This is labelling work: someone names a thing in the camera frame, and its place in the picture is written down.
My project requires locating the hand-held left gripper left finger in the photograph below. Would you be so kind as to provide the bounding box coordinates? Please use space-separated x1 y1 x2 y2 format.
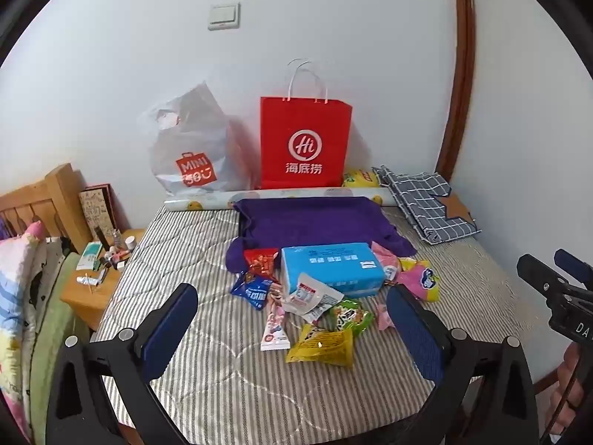
44 282 200 445

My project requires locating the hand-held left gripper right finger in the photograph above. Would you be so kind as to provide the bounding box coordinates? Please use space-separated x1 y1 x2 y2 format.
386 284 540 445

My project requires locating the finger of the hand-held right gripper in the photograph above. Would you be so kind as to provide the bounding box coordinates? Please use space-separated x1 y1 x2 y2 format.
554 249 593 288
517 254 570 295

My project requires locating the pink packet with clear window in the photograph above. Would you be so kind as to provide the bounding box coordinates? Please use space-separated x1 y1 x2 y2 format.
375 301 394 332

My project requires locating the pink yellow snack packet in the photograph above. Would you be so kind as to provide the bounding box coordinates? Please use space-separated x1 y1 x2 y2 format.
397 257 442 303

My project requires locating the green snack packet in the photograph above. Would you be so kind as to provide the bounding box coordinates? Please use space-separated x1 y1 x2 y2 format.
324 299 375 338

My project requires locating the blue snack packet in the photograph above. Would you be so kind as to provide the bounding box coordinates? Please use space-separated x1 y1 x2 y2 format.
230 273 276 311

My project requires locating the long pink white snack packet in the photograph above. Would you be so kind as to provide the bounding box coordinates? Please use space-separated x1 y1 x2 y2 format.
259 283 292 352

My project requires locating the red snack packet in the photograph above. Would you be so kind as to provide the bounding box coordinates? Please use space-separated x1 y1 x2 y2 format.
243 248 281 283

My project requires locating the purple towel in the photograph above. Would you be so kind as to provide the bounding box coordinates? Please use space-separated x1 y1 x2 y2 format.
226 196 418 273

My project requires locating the striped mattress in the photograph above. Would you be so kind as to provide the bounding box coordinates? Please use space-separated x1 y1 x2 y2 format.
88 195 557 445

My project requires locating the wooden nightstand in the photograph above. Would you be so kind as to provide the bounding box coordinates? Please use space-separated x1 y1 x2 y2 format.
60 228 148 332

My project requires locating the brown cardboard piece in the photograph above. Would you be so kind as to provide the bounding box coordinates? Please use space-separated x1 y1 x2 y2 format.
438 193 476 228

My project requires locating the green white box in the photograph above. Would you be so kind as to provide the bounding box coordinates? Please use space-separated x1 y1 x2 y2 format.
82 242 105 267

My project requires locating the blue tissue box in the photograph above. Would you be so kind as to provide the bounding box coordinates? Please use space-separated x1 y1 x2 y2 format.
279 242 387 298

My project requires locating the green blanket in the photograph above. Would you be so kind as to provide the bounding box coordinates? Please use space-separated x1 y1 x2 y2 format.
28 250 79 395

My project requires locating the grey checked cloth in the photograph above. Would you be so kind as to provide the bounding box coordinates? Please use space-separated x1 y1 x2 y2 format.
373 164 483 245

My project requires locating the patterned paper roll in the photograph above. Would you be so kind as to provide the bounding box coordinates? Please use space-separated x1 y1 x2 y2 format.
163 187 394 211

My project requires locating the patterned box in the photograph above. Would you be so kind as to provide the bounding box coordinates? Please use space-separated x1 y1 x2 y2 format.
78 184 122 242

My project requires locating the colourful pillow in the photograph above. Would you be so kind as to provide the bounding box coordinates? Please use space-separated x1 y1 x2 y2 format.
0 220 49 427

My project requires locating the yellow plastic pack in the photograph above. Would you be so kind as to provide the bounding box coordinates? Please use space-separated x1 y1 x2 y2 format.
343 169 381 189

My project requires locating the wooden headboard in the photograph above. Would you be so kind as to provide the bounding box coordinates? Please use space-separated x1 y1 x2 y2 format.
0 163 93 251

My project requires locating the white plastic bag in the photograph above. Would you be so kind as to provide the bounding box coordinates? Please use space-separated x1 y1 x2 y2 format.
138 81 253 197

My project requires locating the red paper bag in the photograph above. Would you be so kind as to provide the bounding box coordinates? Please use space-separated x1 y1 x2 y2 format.
259 59 354 190

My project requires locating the wooden door frame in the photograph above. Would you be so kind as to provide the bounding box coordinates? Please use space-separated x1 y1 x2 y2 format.
435 0 478 186

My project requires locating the white light switch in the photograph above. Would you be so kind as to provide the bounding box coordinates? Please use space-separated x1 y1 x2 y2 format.
207 3 242 32

